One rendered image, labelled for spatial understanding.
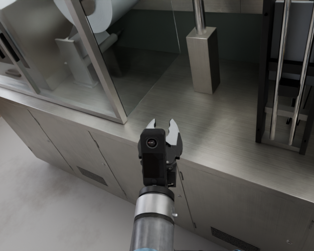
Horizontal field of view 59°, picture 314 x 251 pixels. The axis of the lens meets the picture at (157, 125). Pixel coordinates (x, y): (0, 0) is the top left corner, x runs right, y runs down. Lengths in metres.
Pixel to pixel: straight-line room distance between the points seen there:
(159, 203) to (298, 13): 0.54
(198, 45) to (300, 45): 0.43
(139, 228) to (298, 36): 0.58
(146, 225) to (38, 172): 2.15
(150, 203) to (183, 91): 0.83
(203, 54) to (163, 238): 0.79
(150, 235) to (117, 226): 1.50
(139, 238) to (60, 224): 1.71
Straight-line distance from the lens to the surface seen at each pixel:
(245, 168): 0.97
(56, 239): 2.15
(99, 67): 1.03
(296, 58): 0.82
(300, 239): 1.23
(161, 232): 0.50
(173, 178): 0.60
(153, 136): 0.50
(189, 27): 1.43
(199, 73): 1.19
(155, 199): 0.52
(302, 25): 0.78
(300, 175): 0.97
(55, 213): 2.25
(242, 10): 1.29
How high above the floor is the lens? 1.69
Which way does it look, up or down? 44 degrees down
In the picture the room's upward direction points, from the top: 17 degrees counter-clockwise
